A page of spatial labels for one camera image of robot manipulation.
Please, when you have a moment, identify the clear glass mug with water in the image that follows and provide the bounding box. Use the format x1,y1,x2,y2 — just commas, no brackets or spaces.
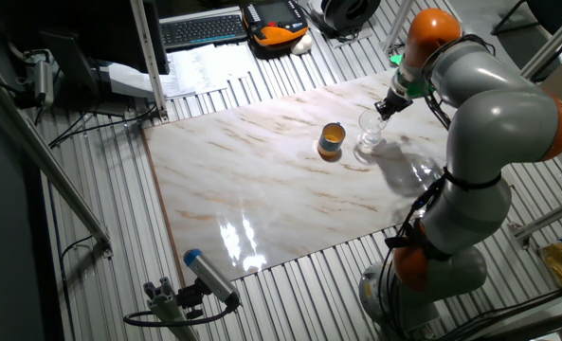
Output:
355,109,389,153

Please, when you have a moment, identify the aluminium diagonal frame beam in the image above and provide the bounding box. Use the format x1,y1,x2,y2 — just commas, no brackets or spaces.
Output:
0,65,114,260

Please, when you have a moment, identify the white printed paper sheet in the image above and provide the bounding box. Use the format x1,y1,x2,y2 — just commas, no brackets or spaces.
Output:
166,46,215,99

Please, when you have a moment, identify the green camera mount plate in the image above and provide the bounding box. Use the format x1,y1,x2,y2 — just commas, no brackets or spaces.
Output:
389,53,437,100

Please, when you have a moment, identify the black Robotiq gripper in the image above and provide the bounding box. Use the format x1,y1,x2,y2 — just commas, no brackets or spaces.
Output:
373,89,412,123

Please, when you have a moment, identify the aluminium slanted frame bar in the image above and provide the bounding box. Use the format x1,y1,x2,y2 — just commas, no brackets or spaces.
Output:
519,2,562,81

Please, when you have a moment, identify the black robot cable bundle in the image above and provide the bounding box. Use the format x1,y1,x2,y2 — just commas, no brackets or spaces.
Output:
376,32,498,341

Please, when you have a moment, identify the black camera clamp bracket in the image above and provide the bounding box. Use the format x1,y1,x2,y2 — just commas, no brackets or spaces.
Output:
175,278,210,319

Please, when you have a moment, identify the silver camera with blue cap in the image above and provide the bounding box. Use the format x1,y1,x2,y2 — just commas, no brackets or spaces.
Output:
183,248,242,307

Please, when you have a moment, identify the white marble pattern board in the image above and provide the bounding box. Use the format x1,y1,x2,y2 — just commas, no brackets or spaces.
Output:
141,68,517,288

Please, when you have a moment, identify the orange black teach pendant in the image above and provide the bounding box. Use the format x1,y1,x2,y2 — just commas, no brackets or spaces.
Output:
241,0,309,48

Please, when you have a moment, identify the yellow plastic bag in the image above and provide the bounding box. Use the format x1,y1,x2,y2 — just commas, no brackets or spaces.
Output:
538,241,562,288

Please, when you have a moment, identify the black office chair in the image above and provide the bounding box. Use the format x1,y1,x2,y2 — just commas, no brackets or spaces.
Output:
490,0,562,85

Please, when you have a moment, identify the silver camera on bracket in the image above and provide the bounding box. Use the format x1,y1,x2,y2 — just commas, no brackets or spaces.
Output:
24,49,55,109

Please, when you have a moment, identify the aluminium low frame bar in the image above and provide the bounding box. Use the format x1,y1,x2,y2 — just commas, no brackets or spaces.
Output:
507,193,562,250

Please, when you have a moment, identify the black camera cable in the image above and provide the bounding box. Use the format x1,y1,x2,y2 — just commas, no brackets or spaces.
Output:
122,302,239,328

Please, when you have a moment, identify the orange cup with blue band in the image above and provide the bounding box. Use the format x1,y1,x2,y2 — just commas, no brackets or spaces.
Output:
317,121,347,160

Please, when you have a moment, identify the white rounded object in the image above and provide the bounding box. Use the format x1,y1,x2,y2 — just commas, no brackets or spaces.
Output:
290,33,314,56

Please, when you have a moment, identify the black computer keyboard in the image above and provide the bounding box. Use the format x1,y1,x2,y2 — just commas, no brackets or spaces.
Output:
159,12,248,52

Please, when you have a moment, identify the aluminium profile camera stand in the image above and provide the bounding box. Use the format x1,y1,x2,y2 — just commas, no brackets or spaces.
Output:
142,277,201,341

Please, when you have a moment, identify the aluminium upright frame post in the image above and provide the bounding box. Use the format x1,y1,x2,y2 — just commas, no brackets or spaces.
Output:
129,0,169,119

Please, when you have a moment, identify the slim aluminium post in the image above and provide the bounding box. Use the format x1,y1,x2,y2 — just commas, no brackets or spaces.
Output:
382,0,417,51

